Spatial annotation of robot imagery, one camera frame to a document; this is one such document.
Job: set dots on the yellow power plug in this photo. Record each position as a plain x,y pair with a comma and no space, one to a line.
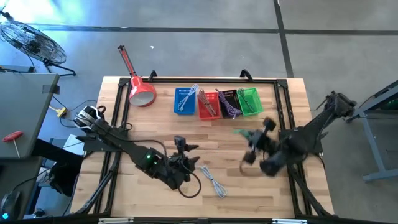
61,111

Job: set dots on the blue plastic basket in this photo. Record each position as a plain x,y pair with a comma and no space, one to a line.
184,105

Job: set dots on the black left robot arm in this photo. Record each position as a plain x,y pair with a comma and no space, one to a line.
124,144

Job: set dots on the black computer mouse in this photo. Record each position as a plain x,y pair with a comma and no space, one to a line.
9,202

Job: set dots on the red plastic basket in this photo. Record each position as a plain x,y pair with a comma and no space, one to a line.
214,113

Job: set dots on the black chair seat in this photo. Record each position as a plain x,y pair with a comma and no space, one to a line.
63,179

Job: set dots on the grey metal leg table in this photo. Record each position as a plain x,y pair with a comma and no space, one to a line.
370,137

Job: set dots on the grey side table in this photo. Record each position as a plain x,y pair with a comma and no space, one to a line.
25,109

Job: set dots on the red desk lamp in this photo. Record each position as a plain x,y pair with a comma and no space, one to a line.
141,90

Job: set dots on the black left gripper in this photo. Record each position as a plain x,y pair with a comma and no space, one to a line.
179,166

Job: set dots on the green plastic basket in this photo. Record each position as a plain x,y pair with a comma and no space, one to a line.
255,102

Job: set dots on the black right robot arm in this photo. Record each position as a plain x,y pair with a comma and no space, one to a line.
311,133

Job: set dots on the silver aluminium rail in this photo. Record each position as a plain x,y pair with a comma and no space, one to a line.
289,221
115,220

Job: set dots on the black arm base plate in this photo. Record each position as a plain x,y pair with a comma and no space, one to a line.
93,147

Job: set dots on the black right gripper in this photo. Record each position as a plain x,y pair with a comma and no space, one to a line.
262,141

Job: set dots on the black floor fan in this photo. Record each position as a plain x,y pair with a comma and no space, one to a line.
31,42

